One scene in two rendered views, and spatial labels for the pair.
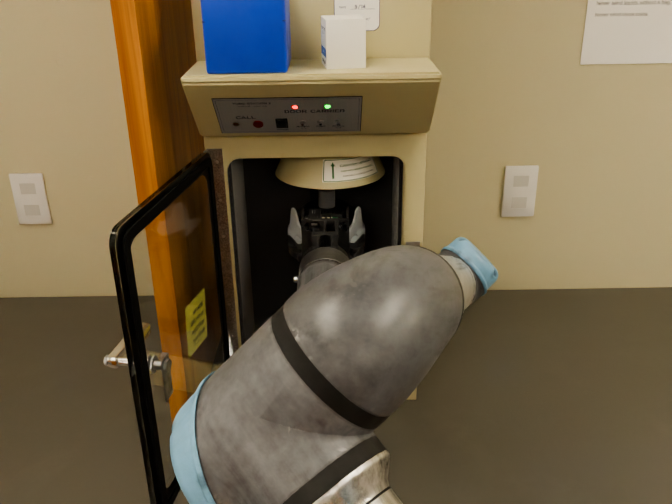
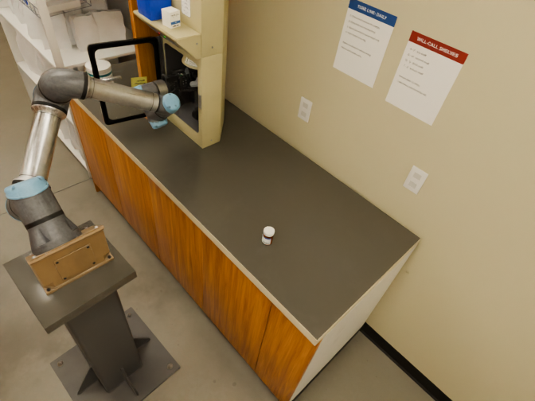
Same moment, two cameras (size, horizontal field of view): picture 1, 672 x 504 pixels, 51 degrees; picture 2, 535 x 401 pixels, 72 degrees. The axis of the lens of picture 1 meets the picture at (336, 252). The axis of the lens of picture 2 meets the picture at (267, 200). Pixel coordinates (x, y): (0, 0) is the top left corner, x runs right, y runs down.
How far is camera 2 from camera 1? 1.41 m
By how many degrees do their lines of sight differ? 38
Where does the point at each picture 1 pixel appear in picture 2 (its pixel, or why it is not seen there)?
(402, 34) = (195, 22)
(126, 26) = not seen: outside the picture
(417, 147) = (200, 63)
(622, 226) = (337, 147)
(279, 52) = (149, 13)
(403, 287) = (56, 76)
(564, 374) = (248, 173)
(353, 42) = (167, 19)
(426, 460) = (177, 159)
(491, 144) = (299, 84)
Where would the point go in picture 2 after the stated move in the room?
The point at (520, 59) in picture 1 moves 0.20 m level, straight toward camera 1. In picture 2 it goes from (313, 52) to (274, 58)
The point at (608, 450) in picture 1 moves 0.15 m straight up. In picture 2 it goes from (215, 191) to (216, 165)
